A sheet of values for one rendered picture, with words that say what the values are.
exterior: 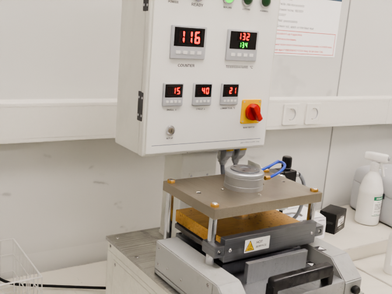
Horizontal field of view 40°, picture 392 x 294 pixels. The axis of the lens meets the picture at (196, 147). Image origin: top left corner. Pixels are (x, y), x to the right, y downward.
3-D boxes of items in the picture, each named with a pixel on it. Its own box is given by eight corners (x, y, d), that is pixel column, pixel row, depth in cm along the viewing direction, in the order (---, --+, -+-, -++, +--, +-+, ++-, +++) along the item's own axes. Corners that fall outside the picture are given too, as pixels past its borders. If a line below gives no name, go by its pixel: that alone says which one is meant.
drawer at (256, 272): (165, 258, 114) (167, 223, 112) (245, 241, 126) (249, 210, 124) (254, 327, 90) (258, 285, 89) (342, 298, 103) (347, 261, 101)
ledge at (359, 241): (200, 242, 169) (201, 229, 168) (375, 210, 214) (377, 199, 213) (260, 284, 145) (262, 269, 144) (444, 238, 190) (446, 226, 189)
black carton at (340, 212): (317, 229, 176) (319, 209, 174) (327, 223, 183) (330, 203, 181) (334, 234, 173) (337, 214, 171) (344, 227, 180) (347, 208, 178)
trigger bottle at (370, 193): (350, 221, 186) (361, 151, 180) (359, 216, 192) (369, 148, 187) (375, 228, 181) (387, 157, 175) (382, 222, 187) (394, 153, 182)
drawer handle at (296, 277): (264, 297, 93) (266, 276, 92) (324, 279, 101) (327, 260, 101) (272, 302, 92) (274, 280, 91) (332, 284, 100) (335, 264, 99)
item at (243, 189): (145, 213, 115) (149, 154, 112) (256, 196, 132) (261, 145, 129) (210, 257, 95) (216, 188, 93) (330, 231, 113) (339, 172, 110)
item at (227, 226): (174, 227, 112) (177, 184, 109) (255, 213, 124) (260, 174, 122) (223, 260, 98) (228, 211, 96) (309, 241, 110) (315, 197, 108)
